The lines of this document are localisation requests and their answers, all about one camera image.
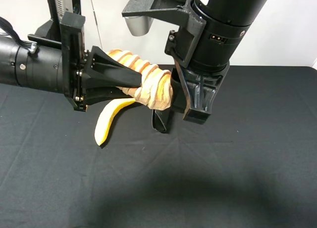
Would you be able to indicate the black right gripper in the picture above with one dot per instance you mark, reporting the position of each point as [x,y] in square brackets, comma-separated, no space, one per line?
[195,95]

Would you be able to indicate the striped bread roll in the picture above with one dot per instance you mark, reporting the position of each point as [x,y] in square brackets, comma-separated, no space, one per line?
[155,91]

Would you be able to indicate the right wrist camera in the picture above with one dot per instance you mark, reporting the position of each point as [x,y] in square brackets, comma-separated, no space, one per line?
[139,14]

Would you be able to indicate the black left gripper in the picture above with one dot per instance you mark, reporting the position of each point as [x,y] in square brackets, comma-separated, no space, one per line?
[100,70]

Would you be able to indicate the black tablecloth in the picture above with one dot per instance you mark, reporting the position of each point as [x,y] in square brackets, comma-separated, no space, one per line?
[253,164]

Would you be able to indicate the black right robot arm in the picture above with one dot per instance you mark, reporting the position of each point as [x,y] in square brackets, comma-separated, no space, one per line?
[230,19]

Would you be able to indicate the yellow banana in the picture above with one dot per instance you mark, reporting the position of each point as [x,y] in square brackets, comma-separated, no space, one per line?
[107,116]

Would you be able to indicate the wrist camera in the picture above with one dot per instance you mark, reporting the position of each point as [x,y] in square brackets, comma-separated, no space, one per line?
[59,7]
[139,14]

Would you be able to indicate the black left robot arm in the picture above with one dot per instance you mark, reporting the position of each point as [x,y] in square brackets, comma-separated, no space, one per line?
[35,65]

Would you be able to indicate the black folded pouch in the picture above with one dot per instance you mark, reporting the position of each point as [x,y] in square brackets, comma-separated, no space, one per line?
[161,120]

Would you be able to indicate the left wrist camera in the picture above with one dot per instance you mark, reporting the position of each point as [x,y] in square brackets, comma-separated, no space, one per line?
[59,7]

